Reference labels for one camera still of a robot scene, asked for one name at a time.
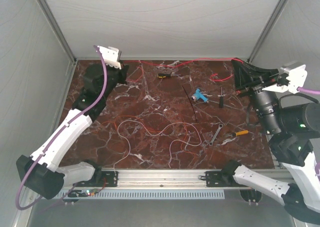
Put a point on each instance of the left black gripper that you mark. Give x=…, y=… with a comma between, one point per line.
x=123, y=72

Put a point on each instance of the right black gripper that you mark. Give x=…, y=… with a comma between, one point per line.
x=249, y=76

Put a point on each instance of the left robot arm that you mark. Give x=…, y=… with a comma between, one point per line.
x=41, y=171

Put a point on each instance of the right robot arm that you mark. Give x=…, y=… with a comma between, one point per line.
x=291, y=117

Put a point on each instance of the black zip tie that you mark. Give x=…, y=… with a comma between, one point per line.
x=191, y=104

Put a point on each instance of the yellow black screwdriver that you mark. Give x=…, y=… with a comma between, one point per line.
x=166, y=75

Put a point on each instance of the blue plastic tool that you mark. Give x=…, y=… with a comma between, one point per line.
x=199, y=96

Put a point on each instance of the silver wrench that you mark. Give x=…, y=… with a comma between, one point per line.
x=220, y=126

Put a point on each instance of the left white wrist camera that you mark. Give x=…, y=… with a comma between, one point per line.
x=111, y=56

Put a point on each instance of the black handle screwdriver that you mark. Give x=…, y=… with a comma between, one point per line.
x=221, y=98

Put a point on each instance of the orange handle tool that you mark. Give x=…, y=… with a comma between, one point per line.
x=239, y=133

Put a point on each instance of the aluminium front rail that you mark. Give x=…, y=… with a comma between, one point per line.
x=160, y=178

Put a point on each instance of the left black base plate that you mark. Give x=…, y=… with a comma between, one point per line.
x=105, y=179

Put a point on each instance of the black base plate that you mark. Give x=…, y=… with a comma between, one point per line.
x=105, y=179
x=218, y=179

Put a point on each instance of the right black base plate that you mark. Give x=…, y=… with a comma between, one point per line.
x=218, y=179

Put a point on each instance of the slotted grey cable duct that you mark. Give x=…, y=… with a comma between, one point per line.
x=149, y=194

